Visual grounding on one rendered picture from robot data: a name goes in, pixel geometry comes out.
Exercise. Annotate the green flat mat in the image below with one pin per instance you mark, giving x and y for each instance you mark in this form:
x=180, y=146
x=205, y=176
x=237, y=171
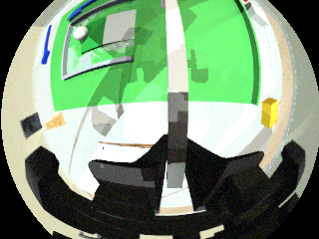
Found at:
x=219, y=58

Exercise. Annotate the yellow rectangular block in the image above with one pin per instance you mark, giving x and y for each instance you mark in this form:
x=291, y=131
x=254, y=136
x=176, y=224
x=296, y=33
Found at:
x=269, y=112

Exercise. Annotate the white golf ball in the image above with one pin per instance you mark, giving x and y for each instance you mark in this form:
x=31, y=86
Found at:
x=80, y=33

